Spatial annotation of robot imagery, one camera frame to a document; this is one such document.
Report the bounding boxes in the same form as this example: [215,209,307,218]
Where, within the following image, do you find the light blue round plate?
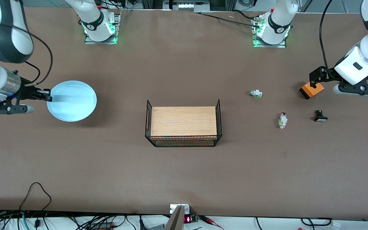
[47,80,97,122]

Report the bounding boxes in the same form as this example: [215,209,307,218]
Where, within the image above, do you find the red push button switch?
[278,112,288,129]

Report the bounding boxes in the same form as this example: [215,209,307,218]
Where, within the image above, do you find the orange box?
[299,81,325,100]

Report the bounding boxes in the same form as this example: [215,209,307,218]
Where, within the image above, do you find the wooden board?
[150,106,218,137]

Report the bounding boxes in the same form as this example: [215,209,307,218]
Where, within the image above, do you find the black power adapter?
[90,222,114,230]

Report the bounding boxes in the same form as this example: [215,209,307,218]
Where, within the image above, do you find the grey metal bar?
[164,205,185,230]

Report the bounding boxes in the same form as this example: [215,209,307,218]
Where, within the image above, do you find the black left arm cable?
[319,0,335,79]

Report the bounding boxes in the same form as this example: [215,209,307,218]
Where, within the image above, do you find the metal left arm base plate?
[252,15,287,48]

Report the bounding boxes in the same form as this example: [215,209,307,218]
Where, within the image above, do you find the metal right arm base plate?
[84,13,121,45]

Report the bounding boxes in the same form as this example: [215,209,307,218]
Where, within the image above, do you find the black looped cable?
[19,182,52,213]

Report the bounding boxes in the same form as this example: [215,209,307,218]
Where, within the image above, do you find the black cable on table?
[200,13,263,27]

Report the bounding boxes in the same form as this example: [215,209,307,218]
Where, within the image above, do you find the black wire basket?
[145,99,223,148]

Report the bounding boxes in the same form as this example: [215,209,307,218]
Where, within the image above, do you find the white device on frame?
[163,0,210,12]

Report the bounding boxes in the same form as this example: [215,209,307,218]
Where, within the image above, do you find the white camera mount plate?
[170,204,191,214]

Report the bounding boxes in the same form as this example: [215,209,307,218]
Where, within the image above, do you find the red wires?
[200,216,224,230]

